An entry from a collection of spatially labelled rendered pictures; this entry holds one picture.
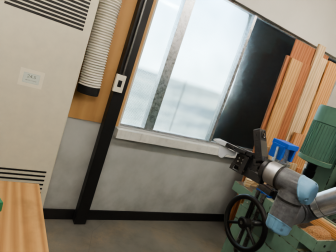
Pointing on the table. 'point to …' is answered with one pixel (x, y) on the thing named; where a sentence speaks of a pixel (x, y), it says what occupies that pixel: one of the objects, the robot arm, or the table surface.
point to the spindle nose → (309, 170)
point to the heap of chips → (318, 232)
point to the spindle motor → (321, 138)
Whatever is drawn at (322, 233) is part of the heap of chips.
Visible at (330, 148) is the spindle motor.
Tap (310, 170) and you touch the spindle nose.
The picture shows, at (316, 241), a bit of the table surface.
